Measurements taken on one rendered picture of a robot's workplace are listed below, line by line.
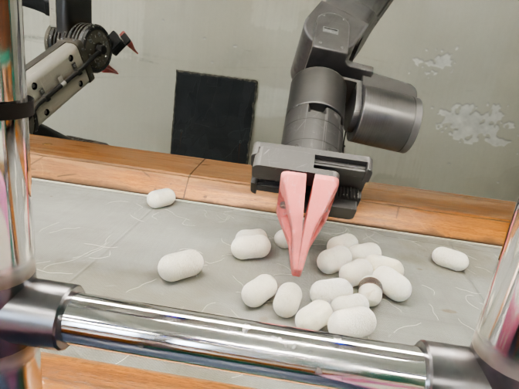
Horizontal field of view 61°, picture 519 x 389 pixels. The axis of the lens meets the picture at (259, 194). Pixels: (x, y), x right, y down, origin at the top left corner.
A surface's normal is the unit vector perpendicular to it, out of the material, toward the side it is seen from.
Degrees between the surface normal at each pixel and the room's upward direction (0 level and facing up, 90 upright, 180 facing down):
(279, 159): 41
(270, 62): 90
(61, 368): 0
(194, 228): 0
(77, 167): 45
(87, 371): 0
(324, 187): 62
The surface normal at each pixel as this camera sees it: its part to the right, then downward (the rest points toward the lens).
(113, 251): 0.11, -0.94
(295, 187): -0.03, -0.18
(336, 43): 0.15, -0.49
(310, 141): -0.10, -0.53
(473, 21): -0.16, 0.29
